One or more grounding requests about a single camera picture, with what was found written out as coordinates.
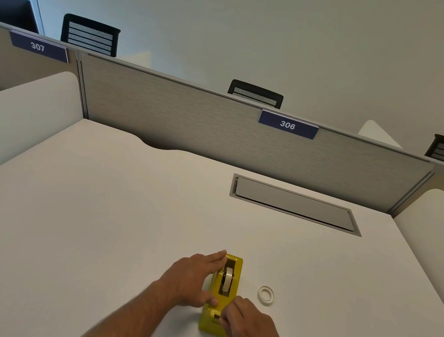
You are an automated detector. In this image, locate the person's left hand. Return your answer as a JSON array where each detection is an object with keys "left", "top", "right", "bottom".
[{"left": 154, "top": 240, "right": 229, "bottom": 314}]

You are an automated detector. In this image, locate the yellow tape dispenser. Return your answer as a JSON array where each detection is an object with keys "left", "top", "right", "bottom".
[{"left": 196, "top": 251, "right": 244, "bottom": 337}]

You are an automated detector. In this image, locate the person's left forearm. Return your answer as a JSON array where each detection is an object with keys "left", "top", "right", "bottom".
[{"left": 68, "top": 268, "right": 178, "bottom": 337}]

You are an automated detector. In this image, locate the white tape roll in dispenser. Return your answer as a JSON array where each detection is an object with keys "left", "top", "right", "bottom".
[{"left": 219, "top": 266, "right": 236, "bottom": 297}]

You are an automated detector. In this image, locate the grey fabric desk partition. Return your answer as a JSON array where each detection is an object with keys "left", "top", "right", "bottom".
[{"left": 60, "top": 51, "right": 444, "bottom": 222}]

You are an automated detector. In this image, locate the blue desk number sign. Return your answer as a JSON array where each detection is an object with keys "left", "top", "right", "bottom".
[
  {"left": 256, "top": 108, "right": 321, "bottom": 141},
  {"left": 6, "top": 29, "right": 73, "bottom": 64}
]

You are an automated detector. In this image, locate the white curved side divider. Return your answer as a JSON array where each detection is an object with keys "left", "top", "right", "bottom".
[
  {"left": 356, "top": 118, "right": 408, "bottom": 150},
  {"left": 0, "top": 60, "right": 94, "bottom": 218},
  {"left": 376, "top": 183, "right": 444, "bottom": 336}
]

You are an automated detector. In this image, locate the empty white tape core ring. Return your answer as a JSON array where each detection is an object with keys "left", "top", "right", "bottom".
[{"left": 256, "top": 285, "right": 276, "bottom": 307}]

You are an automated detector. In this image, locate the grey desk cable hatch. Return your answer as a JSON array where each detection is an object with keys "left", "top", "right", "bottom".
[{"left": 226, "top": 173, "right": 369, "bottom": 238}]

